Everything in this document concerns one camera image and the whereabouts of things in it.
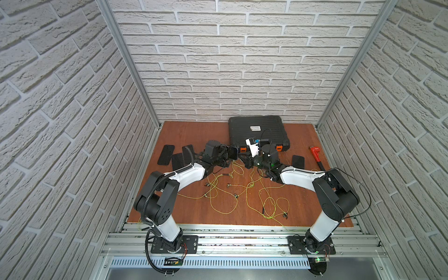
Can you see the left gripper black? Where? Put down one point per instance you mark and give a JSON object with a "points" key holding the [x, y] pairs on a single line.
{"points": [[230, 152]]}

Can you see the black plastic tool case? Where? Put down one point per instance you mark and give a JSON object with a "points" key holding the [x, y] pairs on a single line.
{"points": [[267, 128]]}

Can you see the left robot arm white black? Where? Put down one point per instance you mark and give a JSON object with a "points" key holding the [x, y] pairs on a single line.
{"points": [[156, 200]]}

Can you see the black smartphone blue edge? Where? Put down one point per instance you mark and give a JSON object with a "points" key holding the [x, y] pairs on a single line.
{"points": [[298, 162]]}

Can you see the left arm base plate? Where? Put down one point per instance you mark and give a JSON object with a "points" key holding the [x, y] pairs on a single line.
{"points": [[178, 246]]}

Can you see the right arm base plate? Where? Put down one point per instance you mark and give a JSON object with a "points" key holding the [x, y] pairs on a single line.
{"points": [[308, 245]]}

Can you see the aluminium rail frame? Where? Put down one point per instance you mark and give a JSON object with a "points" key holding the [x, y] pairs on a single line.
{"points": [[246, 241]]}

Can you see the red pipe wrench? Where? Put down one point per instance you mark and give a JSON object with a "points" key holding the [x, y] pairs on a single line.
{"points": [[315, 151]]}

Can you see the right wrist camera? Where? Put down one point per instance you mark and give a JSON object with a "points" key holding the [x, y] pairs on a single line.
{"points": [[254, 146]]}

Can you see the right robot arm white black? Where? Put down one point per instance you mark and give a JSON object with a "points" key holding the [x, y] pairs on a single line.
{"points": [[335, 195]]}

